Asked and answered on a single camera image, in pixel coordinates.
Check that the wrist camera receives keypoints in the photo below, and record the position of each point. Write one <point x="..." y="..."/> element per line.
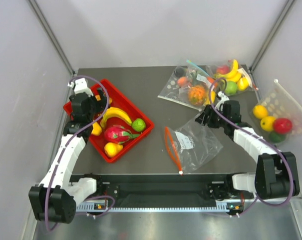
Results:
<point x="80" y="86"/>
<point x="222" y="98"/>

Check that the orange mandarin cluster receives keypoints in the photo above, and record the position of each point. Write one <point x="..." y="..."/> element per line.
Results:
<point x="98" y="98"/>

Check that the orange pineapple toy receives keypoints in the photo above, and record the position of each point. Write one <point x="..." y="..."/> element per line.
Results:
<point x="197" y="95"/>

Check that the zip bag with red zipper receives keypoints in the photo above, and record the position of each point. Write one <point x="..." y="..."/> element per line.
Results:
<point x="191" y="146"/>

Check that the aluminium corner post left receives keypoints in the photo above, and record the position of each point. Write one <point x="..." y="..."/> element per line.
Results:
<point x="50" y="34"/>

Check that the yellow fruit in tray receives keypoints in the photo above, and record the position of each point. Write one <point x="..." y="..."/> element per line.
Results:
<point x="112" y="149"/>

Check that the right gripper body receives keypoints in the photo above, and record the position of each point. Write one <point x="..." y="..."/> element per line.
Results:
<point x="214" y="120"/>

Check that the yellow mango in blue-zip bag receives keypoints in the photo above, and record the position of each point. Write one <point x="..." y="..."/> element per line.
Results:
<point x="210" y="98"/>

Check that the dark green avocado toy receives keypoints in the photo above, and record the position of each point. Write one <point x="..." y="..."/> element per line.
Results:
<point x="276" y="138"/>

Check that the yellow lemon left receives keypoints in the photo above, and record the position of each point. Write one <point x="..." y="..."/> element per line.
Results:
<point x="260" y="112"/>

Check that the yellow lemon in banana bag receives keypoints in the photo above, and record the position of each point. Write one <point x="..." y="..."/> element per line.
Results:
<point x="243" y="84"/>

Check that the yellow star fruit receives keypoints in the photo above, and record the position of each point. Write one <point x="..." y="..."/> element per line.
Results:
<point x="97" y="129"/>

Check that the orange persimmon toy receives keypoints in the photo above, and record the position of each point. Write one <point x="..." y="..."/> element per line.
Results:
<point x="182" y="81"/>

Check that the banana bunch in tray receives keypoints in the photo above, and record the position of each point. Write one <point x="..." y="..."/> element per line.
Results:
<point x="114" y="112"/>

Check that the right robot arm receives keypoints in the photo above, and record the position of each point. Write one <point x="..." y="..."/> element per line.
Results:
<point x="276" y="173"/>

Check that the yellow orange with green stem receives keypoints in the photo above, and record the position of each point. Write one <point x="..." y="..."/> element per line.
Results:
<point x="266" y="123"/>

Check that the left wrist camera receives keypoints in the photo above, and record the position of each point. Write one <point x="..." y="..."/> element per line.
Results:
<point x="80" y="86"/>

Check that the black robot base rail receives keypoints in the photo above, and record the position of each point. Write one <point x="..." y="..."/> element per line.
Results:
<point x="167" y="190"/>

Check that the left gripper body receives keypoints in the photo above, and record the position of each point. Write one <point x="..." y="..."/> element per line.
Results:
<point x="98" y="106"/>

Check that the pink dragon fruit toy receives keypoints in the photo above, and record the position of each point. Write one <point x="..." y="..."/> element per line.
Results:
<point x="118" y="134"/>

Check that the white slotted cable duct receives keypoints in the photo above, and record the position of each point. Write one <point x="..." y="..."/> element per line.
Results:
<point x="218" y="207"/>

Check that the zip bag with blue zipper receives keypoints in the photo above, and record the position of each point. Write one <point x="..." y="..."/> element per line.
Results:
<point x="197" y="76"/>

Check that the red apple in dotted bag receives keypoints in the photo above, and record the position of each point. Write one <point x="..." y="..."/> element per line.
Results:
<point x="282" y="126"/>

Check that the dotted flat zip bag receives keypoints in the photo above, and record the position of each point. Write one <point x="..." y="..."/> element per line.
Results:
<point x="172" y="92"/>

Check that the red peach toy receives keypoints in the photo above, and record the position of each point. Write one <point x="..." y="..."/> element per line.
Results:
<point x="223" y="69"/>

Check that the aluminium corner post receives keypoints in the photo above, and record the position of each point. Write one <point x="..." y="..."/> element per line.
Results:
<point x="50" y="34"/>
<point x="272" y="33"/>

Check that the red plastic tray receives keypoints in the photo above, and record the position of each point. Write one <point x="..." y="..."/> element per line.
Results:
<point x="122" y="102"/>

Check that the aluminium corner post right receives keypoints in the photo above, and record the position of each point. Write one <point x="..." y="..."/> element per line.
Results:
<point x="272" y="33"/>

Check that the green apple in banana bag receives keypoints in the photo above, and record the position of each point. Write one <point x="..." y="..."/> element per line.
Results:
<point x="231" y="88"/>

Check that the orange tomato toy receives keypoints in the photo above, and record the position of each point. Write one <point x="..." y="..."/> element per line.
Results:
<point x="211" y="81"/>

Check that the zip bag with bananas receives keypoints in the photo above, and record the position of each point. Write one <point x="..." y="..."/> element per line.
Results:
<point x="221" y="83"/>

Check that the dotted zip bag with lemons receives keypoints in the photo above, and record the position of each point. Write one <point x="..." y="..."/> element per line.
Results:
<point x="280" y="104"/>

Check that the yellow banana bunch in bag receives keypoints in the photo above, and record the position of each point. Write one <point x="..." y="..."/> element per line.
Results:
<point x="234" y="74"/>

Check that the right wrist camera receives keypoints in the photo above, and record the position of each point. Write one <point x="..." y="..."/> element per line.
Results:
<point x="222" y="98"/>

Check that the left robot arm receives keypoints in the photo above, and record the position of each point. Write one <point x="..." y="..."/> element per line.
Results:
<point x="54" y="200"/>

